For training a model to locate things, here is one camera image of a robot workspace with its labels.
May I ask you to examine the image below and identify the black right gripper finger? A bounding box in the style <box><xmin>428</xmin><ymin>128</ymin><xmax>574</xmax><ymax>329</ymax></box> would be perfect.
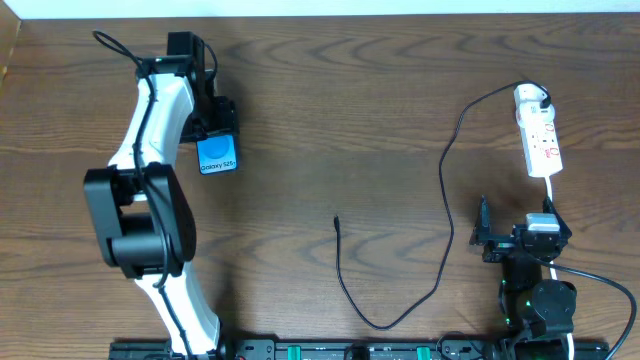
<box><xmin>472</xmin><ymin>196</ymin><xmax>492</xmax><ymax>245</ymax></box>
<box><xmin>542</xmin><ymin>196</ymin><xmax>572</xmax><ymax>236</ymax></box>

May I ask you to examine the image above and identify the blue Galaxy smartphone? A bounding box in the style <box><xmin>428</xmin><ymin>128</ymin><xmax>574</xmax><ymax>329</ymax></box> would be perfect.
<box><xmin>196</xmin><ymin>134</ymin><xmax>238</xmax><ymax>175</ymax></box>

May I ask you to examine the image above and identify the black USB charging cable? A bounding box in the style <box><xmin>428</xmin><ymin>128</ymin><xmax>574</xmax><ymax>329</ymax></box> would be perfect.
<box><xmin>333</xmin><ymin>79</ymin><xmax>553</xmax><ymax>332</ymax></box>

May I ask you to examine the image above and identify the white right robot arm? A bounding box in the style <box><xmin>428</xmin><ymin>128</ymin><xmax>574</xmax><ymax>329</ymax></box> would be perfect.
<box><xmin>469</xmin><ymin>197</ymin><xmax>577</xmax><ymax>359</ymax></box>

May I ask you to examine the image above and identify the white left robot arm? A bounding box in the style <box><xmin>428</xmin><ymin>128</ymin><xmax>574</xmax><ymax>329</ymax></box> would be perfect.
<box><xmin>83</xmin><ymin>30</ymin><xmax>238</xmax><ymax>359</ymax></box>

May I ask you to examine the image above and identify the white power strip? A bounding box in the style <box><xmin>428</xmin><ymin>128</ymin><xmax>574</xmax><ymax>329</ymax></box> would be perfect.
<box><xmin>521</xmin><ymin>122</ymin><xmax>563</xmax><ymax>178</ymax></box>

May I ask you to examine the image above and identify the brown wooden side panel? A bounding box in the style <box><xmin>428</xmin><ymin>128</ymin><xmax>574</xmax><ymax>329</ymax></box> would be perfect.
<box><xmin>0</xmin><ymin>0</ymin><xmax>22</xmax><ymax>82</ymax></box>

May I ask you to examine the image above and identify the white power strip cord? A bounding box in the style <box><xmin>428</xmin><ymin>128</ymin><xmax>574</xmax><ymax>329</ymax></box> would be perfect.
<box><xmin>543</xmin><ymin>174</ymin><xmax>576</xmax><ymax>360</ymax></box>

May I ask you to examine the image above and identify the white USB wall charger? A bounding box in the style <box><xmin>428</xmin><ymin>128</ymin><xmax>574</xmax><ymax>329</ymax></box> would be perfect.
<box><xmin>513</xmin><ymin>83</ymin><xmax>555</xmax><ymax>128</ymax></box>

